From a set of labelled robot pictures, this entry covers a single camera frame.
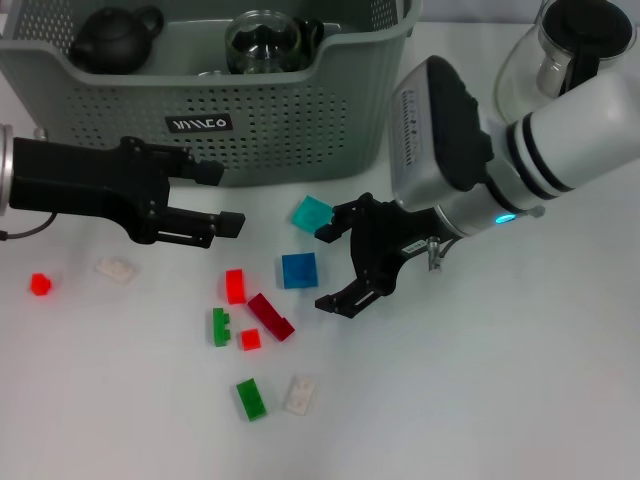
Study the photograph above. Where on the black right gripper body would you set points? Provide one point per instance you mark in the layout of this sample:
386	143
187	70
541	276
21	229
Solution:
390	245

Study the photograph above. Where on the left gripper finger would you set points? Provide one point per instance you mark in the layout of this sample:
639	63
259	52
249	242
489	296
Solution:
207	172
232	224

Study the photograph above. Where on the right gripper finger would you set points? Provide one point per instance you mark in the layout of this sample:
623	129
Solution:
350	300
345	217

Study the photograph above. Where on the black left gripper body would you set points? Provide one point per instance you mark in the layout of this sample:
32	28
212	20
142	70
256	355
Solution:
85	185

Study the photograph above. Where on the teal square brick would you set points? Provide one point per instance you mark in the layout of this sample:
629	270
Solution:
307	212

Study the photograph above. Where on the blue square brick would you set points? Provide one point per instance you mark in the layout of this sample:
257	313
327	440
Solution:
299	270

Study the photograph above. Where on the white toy brick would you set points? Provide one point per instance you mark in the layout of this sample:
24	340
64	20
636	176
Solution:
301	395
117	269

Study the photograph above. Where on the glass teacup black sleeve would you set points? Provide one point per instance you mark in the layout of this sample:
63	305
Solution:
262	47
210	73

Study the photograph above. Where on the green notched brick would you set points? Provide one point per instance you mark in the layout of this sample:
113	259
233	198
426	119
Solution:
219	330

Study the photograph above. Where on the tiny red cube brick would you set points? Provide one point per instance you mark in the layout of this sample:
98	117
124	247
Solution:
40	284

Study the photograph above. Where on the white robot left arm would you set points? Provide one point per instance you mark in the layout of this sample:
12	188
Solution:
5	170

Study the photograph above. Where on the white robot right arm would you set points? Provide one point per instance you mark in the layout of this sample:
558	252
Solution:
575	140

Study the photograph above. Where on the grey perforated storage bin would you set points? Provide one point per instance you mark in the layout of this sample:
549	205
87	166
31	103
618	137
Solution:
125	150

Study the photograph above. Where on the right gripper silver connector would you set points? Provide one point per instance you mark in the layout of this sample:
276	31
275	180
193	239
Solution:
434	252

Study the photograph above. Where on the gripper silver connector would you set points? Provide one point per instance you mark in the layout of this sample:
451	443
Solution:
39	134
434	252

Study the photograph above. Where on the bright red rectangular brick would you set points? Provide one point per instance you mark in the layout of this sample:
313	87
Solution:
235	287

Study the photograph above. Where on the left gripper silver connector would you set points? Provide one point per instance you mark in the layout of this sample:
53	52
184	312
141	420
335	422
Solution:
39	134

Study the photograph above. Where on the dark red long brick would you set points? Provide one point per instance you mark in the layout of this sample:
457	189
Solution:
270	317

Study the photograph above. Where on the small red square brick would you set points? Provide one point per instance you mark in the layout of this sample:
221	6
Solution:
250	340

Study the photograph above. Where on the green rectangular brick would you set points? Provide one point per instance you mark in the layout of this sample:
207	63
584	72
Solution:
251	400

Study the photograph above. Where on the dark clay teapot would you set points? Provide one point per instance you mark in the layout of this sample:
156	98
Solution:
115	42

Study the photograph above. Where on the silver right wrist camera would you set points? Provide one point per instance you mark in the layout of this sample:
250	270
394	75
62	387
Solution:
430	140

